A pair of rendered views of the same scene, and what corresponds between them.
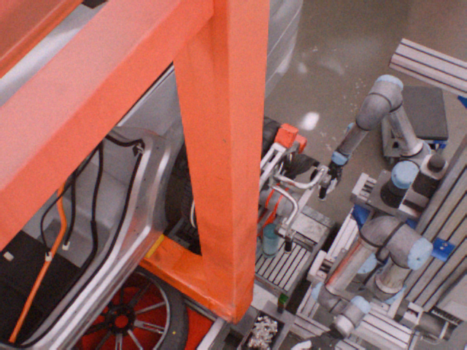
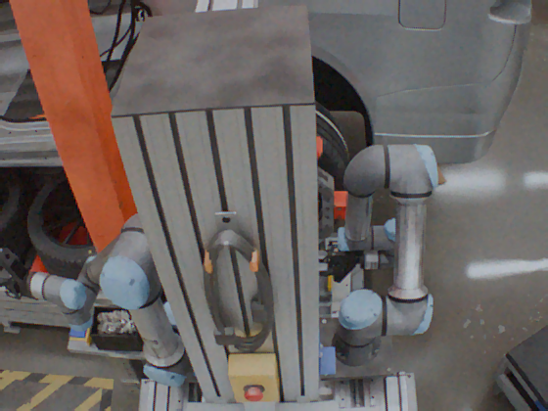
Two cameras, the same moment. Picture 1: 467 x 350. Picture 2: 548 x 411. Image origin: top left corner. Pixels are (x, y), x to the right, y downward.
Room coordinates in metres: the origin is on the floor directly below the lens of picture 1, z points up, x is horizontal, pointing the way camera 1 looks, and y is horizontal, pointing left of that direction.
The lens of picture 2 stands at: (0.78, -1.54, 2.48)
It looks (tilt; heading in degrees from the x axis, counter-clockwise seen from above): 47 degrees down; 63
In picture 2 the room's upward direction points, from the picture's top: 5 degrees counter-clockwise
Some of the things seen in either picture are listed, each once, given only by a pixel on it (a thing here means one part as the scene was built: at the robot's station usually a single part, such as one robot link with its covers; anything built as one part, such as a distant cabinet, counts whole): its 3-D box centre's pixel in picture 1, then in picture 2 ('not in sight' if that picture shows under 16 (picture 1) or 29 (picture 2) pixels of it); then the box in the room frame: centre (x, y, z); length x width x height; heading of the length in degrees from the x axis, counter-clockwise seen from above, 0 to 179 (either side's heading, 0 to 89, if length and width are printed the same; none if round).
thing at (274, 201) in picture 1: (277, 197); not in sight; (1.36, -0.21, 0.85); 0.21 x 0.14 x 0.14; 56
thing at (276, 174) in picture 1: (300, 169); not in sight; (1.42, -0.31, 1.03); 0.19 x 0.18 x 0.11; 56
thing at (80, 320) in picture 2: (346, 316); (77, 307); (0.69, -0.43, 1.11); 0.11 x 0.08 x 0.11; 45
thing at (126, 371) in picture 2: not in sight; (126, 364); (0.73, -0.10, 0.21); 0.10 x 0.10 x 0.42; 56
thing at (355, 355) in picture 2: (398, 189); (356, 337); (1.39, -0.79, 0.87); 0.15 x 0.15 x 0.10
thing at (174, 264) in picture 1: (173, 257); not in sight; (1.12, 0.31, 0.69); 0.52 x 0.17 x 0.35; 56
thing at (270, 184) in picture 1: (278, 201); not in sight; (1.25, -0.20, 1.03); 0.19 x 0.18 x 0.11; 56
